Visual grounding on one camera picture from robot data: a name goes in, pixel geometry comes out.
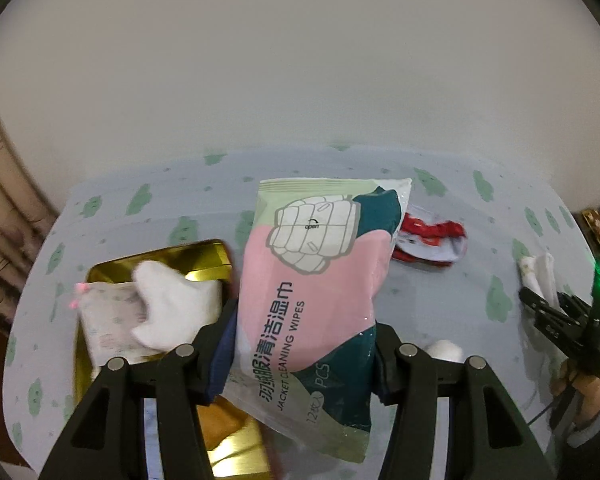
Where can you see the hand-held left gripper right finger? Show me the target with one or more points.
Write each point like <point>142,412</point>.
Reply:
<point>386,360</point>

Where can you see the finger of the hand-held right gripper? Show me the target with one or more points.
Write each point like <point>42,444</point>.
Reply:
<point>575,306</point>
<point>550,322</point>

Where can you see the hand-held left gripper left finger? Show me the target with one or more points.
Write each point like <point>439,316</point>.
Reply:
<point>221,360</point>

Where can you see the white ribbed sock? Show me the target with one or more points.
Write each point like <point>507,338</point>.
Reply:
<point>540,272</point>

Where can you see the red and gold box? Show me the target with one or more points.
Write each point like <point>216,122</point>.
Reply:
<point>200,260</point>

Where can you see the pink and green wipes pack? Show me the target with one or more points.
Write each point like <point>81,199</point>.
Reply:
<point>320,280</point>

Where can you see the white patterned pouch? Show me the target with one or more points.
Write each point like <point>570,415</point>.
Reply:
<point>112,325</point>

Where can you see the person's right hand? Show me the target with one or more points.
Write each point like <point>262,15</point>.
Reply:
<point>594,397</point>

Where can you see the white rolled sock ball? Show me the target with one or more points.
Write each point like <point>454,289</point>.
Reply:
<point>445,351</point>

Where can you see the red white wrapper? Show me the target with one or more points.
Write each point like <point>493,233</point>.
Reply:
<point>430,242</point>

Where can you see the beige curtain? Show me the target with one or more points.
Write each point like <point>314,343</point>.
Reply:
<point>10,220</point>

